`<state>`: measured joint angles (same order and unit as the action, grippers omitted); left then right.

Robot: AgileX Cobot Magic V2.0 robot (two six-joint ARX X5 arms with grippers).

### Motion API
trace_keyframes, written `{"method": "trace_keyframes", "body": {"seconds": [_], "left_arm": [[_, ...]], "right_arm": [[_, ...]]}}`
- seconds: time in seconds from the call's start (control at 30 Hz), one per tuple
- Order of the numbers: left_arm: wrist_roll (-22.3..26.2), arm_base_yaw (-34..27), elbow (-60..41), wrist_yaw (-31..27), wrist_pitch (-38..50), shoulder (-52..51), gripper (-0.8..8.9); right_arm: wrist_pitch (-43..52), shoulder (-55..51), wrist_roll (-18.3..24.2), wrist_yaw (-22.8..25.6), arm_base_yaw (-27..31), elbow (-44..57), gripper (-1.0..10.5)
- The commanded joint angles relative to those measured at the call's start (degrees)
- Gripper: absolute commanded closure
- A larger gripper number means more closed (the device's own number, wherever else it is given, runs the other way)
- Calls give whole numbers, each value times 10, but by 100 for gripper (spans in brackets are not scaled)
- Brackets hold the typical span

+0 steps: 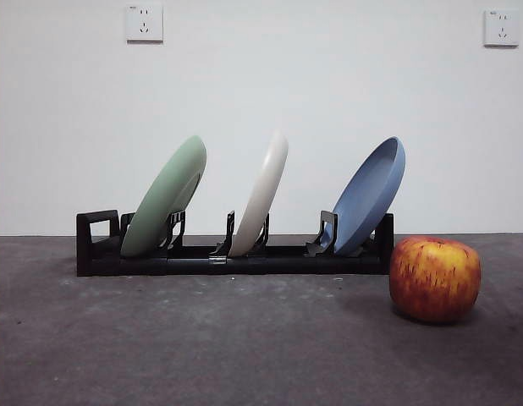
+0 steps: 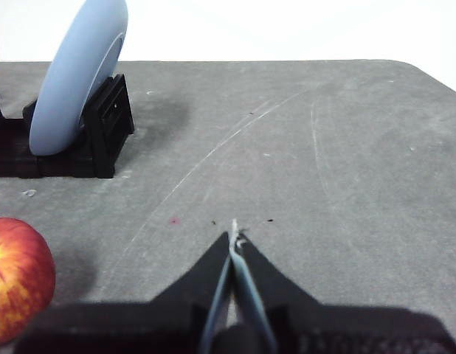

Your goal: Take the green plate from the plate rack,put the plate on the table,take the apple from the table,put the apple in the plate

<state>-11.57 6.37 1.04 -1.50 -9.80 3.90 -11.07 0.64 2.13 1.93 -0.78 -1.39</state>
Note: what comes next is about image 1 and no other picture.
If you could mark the green round plate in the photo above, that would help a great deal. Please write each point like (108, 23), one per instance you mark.
(160, 199)

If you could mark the red yellow apple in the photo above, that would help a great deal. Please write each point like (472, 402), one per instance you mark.
(435, 283)

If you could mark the cream white round plate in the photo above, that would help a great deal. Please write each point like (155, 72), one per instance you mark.
(261, 199)

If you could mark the black plastic plate rack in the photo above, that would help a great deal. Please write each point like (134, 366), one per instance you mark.
(194, 265)

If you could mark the blue round plate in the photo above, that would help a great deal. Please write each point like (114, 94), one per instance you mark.
(367, 203)

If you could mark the white wall socket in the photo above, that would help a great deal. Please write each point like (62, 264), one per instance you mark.
(501, 29)
(145, 23)

